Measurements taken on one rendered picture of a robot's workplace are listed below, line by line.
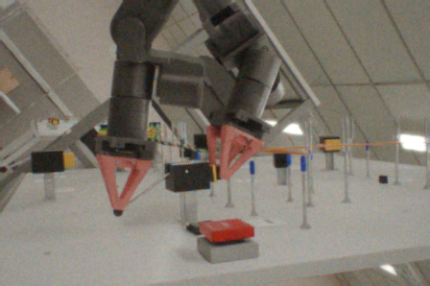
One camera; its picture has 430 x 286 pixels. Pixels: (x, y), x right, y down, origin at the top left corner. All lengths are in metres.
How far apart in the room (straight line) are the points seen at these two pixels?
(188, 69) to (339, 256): 0.31
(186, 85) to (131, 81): 0.07
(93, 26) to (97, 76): 0.81
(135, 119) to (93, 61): 7.70
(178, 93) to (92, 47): 7.73
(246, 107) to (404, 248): 0.29
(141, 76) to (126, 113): 0.05
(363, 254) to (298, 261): 0.08
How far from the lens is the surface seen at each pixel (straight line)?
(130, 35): 0.64
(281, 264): 0.52
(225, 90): 1.86
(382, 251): 0.58
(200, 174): 0.70
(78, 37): 8.36
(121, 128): 0.66
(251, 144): 0.71
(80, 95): 8.31
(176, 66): 0.66
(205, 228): 0.54
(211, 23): 0.80
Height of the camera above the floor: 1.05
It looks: 12 degrees up
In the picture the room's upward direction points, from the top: 50 degrees clockwise
